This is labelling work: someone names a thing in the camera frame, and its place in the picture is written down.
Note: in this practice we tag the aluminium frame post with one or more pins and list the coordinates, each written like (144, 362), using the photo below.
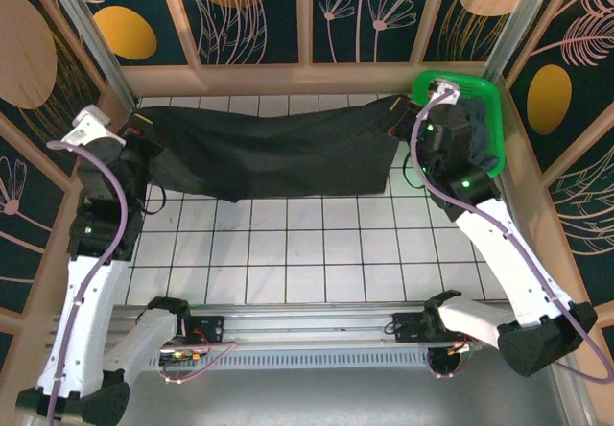
(519, 23)
(92, 37)

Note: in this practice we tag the grey metal base plate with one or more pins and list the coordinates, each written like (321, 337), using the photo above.
(336, 397)

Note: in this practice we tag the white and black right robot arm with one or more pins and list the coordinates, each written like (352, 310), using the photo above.
(501, 265)

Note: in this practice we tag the green plastic basket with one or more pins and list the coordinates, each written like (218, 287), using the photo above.
(494, 109)

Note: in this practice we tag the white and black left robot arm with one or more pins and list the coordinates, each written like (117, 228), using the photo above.
(103, 301)

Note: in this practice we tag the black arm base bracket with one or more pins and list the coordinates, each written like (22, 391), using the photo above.
(206, 326)
(408, 327)

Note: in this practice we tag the black t-shirt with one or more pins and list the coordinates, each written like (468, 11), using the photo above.
(288, 152)

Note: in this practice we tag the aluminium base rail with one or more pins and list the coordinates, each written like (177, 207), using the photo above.
(307, 323)

